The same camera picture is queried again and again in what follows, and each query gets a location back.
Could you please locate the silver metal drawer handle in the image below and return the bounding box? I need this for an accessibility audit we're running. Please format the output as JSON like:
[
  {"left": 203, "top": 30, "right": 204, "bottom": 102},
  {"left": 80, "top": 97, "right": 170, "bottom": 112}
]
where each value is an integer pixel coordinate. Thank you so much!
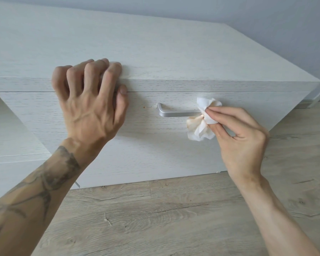
[{"left": 156, "top": 102, "right": 203, "bottom": 118}]

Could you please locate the person's left hand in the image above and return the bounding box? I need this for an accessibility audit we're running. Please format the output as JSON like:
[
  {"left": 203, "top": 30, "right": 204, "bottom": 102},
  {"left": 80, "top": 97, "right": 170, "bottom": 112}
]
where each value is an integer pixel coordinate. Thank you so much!
[{"left": 51, "top": 58, "right": 129, "bottom": 163}]

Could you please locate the person's right forearm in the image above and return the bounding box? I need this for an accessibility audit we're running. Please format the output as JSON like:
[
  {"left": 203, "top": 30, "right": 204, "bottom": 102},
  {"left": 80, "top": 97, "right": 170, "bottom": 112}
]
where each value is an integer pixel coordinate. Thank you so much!
[{"left": 234, "top": 175, "right": 320, "bottom": 256}]

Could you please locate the white wood grain cabinet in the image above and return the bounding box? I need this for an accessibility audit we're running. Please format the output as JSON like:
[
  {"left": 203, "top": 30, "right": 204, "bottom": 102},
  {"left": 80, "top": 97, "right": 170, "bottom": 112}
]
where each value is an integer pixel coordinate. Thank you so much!
[{"left": 0, "top": 0, "right": 320, "bottom": 200}]

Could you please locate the white wood grain drawer front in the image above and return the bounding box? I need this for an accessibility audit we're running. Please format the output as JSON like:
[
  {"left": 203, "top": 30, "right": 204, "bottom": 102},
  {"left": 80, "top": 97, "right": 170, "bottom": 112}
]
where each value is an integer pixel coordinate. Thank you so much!
[{"left": 0, "top": 91, "right": 311, "bottom": 190}]

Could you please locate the person's right hand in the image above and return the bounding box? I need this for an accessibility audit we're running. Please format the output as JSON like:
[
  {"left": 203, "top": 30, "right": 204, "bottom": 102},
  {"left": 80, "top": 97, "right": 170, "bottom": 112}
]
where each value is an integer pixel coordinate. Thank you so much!
[{"left": 204, "top": 106, "right": 270, "bottom": 182}]

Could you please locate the white stained tissue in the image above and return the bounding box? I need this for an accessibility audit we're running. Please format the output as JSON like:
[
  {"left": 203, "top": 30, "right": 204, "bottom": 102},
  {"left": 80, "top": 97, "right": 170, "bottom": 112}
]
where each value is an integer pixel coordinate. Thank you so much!
[{"left": 186, "top": 97, "right": 223, "bottom": 142}]

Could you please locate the person's left forearm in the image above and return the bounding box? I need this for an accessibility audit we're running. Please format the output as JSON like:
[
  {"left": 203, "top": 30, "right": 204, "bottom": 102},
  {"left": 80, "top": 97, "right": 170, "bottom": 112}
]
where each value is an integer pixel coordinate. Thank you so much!
[{"left": 0, "top": 138, "right": 102, "bottom": 256}]

